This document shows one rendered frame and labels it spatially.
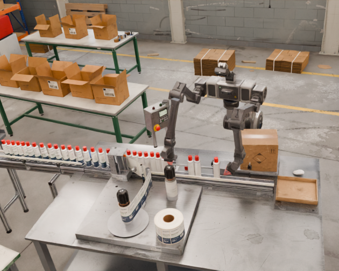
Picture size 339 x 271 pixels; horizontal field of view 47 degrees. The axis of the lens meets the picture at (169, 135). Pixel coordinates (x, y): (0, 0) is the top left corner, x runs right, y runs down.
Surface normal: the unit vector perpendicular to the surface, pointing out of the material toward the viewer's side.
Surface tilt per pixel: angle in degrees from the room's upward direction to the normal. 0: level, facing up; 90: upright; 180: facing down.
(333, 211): 0
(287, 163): 0
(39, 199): 0
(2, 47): 90
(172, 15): 90
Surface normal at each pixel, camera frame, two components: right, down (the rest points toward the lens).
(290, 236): -0.10, -0.84
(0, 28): 0.96, 0.07
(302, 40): -0.46, 0.51
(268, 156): -0.18, 0.54
